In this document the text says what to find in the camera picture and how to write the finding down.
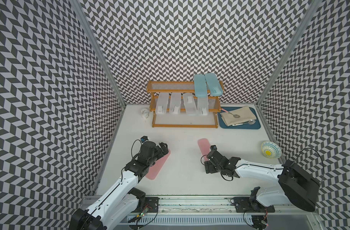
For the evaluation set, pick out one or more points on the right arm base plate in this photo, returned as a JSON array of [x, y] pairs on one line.
[[243, 204]]

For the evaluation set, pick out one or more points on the wooden three-tier shelf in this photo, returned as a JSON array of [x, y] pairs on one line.
[[183, 120]]

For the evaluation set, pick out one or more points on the metal spoon on tray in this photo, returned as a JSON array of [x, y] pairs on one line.
[[250, 122]]

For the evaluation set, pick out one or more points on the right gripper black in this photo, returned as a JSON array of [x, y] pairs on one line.
[[209, 167]]

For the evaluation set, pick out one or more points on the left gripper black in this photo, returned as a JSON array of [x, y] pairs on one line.
[[164, 149]]

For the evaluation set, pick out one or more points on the clear pencil case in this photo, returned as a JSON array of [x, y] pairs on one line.
[[202, 106], [189, 104], [162, 104], [175, 103]]

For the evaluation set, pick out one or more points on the beige folded cloth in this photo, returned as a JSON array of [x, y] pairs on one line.
[[245, 114]]

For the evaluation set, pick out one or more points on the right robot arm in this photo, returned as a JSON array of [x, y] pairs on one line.
[[288, 182]]

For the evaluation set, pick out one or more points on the yellow patterned bowl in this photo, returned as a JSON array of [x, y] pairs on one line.
[[271, 150]]

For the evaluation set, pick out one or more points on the clear plastic cup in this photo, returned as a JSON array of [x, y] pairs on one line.
[[145, 113]]

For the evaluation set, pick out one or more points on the metal spoon pink handle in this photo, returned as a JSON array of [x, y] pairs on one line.
[[228, 112]]

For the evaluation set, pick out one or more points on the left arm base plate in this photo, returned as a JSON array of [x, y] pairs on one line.
[[148, 204]]

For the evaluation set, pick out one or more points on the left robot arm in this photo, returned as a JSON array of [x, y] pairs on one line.
[[123, 197]]

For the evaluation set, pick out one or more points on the pink pencil case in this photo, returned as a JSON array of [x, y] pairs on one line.
[[204, 147], [156, 168]]

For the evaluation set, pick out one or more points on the dark teal tray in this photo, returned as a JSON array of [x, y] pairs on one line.
[[255, 126]]

